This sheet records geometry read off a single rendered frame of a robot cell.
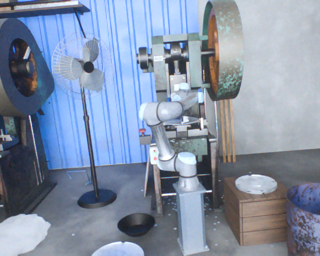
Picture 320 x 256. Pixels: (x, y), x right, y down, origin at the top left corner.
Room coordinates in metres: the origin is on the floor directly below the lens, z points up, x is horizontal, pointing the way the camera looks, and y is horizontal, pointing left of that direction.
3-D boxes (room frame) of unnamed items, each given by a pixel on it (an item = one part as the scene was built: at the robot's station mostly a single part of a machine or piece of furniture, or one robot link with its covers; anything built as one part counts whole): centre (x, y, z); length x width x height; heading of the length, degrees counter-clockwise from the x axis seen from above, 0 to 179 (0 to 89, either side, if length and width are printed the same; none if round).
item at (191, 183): (1.90, -0.16, 0.50); 0.15 x 0.15 x 0.10
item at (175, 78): (2.60, -0.19, 1.04); 0.17 x 0.15 x 0.30; 179
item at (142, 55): (2.66, 0.06, 1.31); 0.22 x 0.12 x 0.22; 179
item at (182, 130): (2.47, -0.18, 0.72); 0.25 x 0.14 x 0.14; 179
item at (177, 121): (2.52, -0.18, 0.78); 0.29 x 0.29 x 0.01
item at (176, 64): (2.64, -0.19, 1.27); 0.21 x 0.12 x 0.34; 179
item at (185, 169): (1.91, -0.16, 0.62); 0.13 x 0.12 x 0.14; 60
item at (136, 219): (2.16, 0.25, 0.04); 0.30 x 0.30 x 0.07
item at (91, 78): (3.13, 0.71, 0.80); 1.24 x 0.65 x 1.59; 179
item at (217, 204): (2.78, -0.45, 0.45); 0.92 x 0.12 x 0.90; 179
